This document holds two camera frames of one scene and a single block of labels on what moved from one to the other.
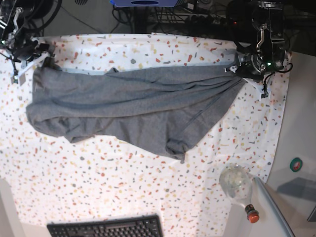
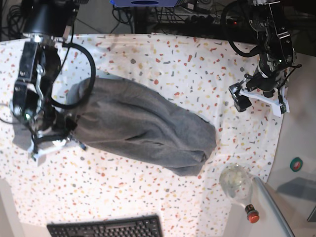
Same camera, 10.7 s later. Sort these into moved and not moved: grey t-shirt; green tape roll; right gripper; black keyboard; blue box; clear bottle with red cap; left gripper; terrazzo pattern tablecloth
Moved: left gripper; grey t-shirt; right gripper
Not moved: terrazzo pattern tablecloth; black keyboard; clear bottle with red cap; green tape roll; blue box
